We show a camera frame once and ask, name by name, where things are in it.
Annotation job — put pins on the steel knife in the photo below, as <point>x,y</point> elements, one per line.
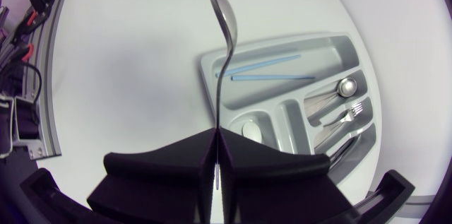
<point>344,150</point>

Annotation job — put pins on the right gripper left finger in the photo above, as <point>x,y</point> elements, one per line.
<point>166,178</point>

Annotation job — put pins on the grey cutlery tray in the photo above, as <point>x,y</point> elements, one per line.
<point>282,111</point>

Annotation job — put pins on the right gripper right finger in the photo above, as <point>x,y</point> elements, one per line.
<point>275,181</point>

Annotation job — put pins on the steel fork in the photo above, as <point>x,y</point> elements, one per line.
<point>344,118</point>

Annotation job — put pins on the blue chopstick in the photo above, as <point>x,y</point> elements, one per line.
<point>259,65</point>

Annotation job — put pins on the steel spoon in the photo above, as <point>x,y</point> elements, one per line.
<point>335,93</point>
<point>223,40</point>

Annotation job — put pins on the pale plastic spoon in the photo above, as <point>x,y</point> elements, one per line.
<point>251,132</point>

